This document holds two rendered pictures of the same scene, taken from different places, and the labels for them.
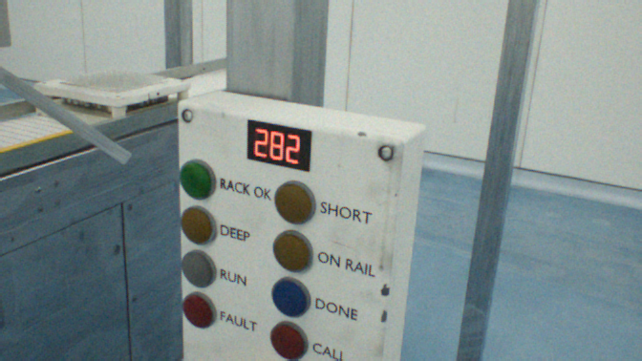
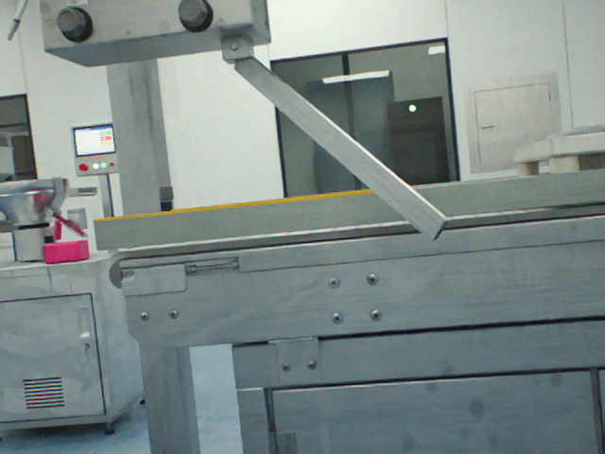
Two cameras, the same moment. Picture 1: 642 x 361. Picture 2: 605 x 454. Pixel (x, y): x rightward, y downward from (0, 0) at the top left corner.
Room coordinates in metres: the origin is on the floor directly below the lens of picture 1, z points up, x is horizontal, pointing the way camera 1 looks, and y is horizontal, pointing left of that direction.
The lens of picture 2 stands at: (0.81, -0.22, 0.96)
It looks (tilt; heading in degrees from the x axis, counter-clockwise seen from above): 3 degrees down; 72
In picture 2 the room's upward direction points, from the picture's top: 6 degrees counter-clockwise
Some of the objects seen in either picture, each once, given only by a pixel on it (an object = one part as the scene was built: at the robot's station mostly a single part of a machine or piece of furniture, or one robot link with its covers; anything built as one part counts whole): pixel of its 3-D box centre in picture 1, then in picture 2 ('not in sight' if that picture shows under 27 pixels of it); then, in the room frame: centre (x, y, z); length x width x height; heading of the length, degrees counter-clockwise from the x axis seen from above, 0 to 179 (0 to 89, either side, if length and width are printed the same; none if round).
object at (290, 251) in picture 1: (291, 252); not in sight; (0.40, 0.01, 1.09); 0.03 x 0.01 x 0.03; 64
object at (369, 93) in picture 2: not in sight; (364, 124); (3.18, 5.11, 1.43); 1.38 x 0.01 x 1.16; 154
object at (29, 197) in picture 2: not in sight; (46, 220); (0.78, 3.48, 0.95); 0.49 x 0.36 x 0.37; 154
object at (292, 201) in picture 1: (293, 203); not in sight; (0.40, 0.01, 1.13); 0.03 x 0.01 x 0.03; 64
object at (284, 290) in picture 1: (289, 298); not in sight; (0.40, 0.01, 1.06); 0.03 x 0.01 x 0.03; 64
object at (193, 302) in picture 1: (198, 311); not in sight; (0.44, 0.08, 1.02); 0.03 x 0.01 x 0.03; 64
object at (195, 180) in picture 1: (196, 180); not in sight; (0.44, 0.08, 1.13); 0.03 x 0.01 x 0.03; 64
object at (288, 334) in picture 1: (288, 342); not in sight; (0.40, 0.01, 1.02); 0.03 x 0.01 x 0.03; 64
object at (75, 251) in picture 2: not in sight; (66, 252); (0.85, 3.17, 0.80); 0.16 x 0.12 x 0.09; 154
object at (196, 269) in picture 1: (197, 269); not in sight; (0.44, 0.08, 1.06); 0.03 x 0.01 x 0.03; 64
